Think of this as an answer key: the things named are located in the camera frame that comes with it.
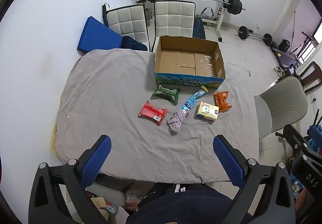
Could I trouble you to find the yellow tissue pack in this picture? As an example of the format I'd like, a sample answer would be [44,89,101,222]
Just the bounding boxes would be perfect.
[196,102,219,121]

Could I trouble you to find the orange snack bag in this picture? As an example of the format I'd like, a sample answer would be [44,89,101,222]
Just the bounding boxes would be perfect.
[213,91,232,113]

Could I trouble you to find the purple cloth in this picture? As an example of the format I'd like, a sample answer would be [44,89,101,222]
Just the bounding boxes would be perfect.
[167,109,189,133]

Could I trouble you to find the blue snack bag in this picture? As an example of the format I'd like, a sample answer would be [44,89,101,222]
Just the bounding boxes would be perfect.
[180,86,208,111]

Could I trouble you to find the red snack packet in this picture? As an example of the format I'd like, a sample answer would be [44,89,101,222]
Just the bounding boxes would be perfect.
[138,101,168,126]

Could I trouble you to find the green snack bag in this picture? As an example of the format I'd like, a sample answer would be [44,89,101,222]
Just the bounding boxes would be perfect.
[152,84,180,105]

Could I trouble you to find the blue plastic bag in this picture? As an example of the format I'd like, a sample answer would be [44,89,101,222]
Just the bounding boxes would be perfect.
[307,125,322,155]

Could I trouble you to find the grey plastic chair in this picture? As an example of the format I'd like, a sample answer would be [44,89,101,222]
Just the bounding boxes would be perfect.
[254,76,308,139]

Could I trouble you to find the brown wooden chair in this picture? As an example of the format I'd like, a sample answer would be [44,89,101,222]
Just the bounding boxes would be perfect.
[299,61,322,94]

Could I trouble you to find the person's dark navy clothing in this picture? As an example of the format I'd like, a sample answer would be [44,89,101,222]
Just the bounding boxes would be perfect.
[127,183,232,223]

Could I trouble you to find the black speaker box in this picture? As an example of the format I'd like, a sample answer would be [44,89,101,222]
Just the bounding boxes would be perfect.
[278,39,290,53]

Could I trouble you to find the grey table cloth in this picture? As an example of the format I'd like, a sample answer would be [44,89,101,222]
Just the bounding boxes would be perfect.
[55,49,259,183]

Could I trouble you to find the small floor barbell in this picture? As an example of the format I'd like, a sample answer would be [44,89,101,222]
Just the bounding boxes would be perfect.
[237,26,273,46]

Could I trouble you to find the open cardboard box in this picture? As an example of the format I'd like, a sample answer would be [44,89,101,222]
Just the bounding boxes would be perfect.
[154,36,226,88]

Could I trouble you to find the white bench press rack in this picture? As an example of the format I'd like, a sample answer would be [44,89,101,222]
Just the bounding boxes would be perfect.
[162,0,234,43]

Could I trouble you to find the black weight bench pad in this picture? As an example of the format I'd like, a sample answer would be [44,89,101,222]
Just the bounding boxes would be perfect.
[193,18,206,39]

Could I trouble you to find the blue foam mat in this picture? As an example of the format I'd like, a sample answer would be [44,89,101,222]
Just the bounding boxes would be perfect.
[77,16,123,53]

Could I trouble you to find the dark blue cloth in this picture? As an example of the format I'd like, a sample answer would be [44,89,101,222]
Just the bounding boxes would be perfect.
[121,36,148,51]

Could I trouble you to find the white padded chair right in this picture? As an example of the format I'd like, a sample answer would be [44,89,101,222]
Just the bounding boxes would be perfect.
[151,0,195,52]

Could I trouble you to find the white padded chair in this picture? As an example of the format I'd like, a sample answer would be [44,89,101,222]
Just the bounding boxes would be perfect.
[151,0,195,52]
[102,3,150,51]

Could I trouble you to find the white padded chair left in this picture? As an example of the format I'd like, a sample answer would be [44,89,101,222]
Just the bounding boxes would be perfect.
[102,3,150,51]

